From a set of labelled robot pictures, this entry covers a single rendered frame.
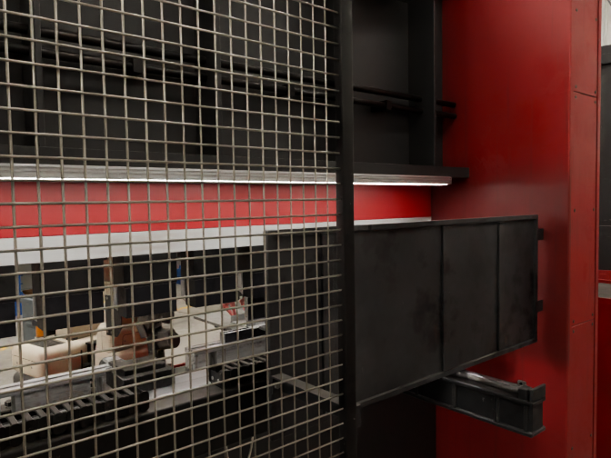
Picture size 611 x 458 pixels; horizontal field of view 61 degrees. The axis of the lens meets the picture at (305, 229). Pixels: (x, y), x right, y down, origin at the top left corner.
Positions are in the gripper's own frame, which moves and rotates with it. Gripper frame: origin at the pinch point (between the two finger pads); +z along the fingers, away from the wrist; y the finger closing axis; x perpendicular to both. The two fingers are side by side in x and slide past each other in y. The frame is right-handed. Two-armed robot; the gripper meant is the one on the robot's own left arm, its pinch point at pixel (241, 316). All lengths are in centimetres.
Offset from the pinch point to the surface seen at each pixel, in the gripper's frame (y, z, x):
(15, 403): -71, 14, -9
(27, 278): 64, -255, 633
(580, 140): 94, -20, -89
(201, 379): -37, 21, -36
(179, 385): -43, 22, -36
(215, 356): -17.7, 12.6, -8.2
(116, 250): -47, -17, -26
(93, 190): -52, -30, -33
